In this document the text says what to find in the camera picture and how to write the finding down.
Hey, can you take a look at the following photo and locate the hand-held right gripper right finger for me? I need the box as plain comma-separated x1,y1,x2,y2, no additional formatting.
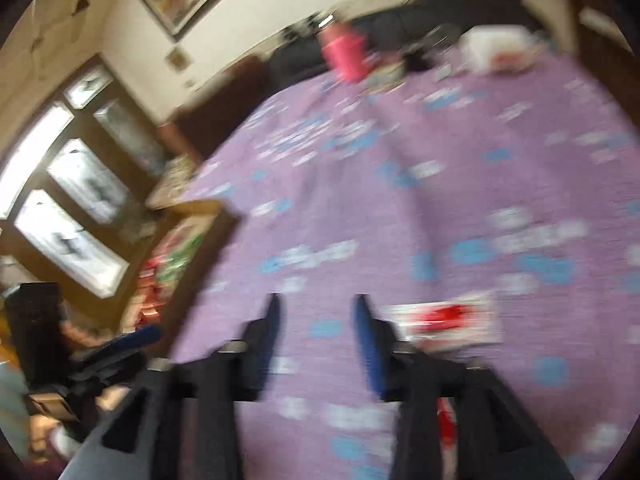
354,294,576,480

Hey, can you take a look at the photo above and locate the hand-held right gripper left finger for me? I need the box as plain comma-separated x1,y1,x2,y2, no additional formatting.
65,292,283,480

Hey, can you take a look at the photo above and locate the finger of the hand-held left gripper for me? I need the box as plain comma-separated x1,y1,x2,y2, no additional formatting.
87,324,163,361

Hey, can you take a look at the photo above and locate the pile of mixed snacks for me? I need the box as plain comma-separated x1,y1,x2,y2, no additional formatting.
137,220,206,326

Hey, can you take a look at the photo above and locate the cardboard box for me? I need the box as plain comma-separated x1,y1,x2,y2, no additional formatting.
127,200,238,341

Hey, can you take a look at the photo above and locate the dark rectangular object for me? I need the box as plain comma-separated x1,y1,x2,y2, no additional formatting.
5,282,66,391

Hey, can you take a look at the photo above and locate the wooden glazed door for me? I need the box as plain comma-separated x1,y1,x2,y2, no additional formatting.
0,55,166,301

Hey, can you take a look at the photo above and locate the dark wooden furniture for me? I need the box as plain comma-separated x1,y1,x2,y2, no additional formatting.
157,55,273,161

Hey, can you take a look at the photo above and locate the brown paper envelope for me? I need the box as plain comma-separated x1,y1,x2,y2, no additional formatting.
367,62,406,88

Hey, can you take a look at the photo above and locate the pink bottle with knitted sleeve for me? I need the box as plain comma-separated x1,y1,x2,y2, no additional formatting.
317,10,368,83

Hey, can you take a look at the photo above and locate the white plastic jar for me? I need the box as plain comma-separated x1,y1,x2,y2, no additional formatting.
457,25,538,76

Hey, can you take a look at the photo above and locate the black sofa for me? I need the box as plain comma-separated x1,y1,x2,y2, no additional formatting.
267,0,526,81

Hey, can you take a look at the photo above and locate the white flat box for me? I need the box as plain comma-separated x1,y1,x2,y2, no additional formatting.
579,6,623,37

